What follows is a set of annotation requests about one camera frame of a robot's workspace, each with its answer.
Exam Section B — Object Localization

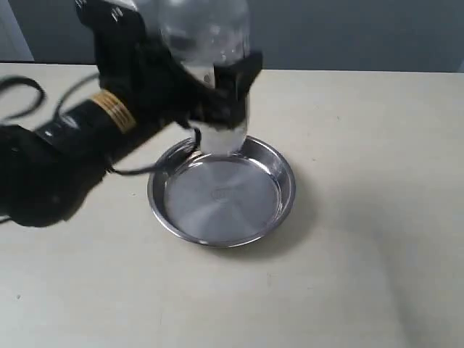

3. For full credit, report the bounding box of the round stainless steel pan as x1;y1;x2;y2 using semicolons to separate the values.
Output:
147;136;297;249

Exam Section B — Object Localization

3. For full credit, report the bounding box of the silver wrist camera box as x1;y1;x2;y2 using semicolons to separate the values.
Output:
108;0;138;11

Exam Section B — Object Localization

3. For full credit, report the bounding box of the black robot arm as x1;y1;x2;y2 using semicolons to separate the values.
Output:
1;1;263;228

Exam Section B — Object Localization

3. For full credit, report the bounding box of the clear plastic shaker bottle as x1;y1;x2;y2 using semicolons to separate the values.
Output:
158;0;249;155

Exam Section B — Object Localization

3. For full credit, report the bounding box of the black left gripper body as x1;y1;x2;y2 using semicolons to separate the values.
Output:
74;1;203;145

